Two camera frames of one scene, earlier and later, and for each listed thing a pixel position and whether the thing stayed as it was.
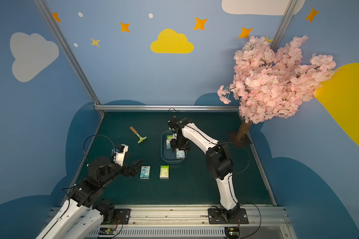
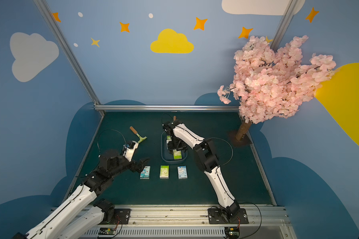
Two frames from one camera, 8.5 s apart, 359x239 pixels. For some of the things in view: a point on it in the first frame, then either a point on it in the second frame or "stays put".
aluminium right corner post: x=284 y=24 stays put
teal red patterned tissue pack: x=145 y=171 stays put
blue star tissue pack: x=180 y=154 to x=182 y=172
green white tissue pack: x=164 y=172 stays put
